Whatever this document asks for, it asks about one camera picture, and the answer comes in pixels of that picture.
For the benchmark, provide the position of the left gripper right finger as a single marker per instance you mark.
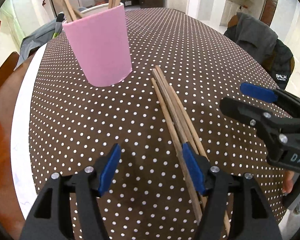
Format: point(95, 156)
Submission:
point(252, 217)

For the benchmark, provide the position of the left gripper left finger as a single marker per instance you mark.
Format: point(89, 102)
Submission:
point(50, 216)

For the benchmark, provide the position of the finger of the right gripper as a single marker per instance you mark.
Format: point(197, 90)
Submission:
point(267, 125)
point(283, 99)

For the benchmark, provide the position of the pink cup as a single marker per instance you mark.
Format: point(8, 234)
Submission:
point(100, 44)

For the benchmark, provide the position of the person's hand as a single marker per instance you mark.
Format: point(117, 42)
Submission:
point(288, 181)

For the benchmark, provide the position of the chair with dark jacket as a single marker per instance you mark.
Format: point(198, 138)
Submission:
point(263, 44)

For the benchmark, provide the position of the white table runner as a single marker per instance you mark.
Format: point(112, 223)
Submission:
point(20, 153)

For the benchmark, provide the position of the brown polka dot tablecloth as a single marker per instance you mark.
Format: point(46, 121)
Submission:
point(73, 123)

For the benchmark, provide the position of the grey jacket on chair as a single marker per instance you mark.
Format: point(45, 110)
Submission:
point(39, 37)

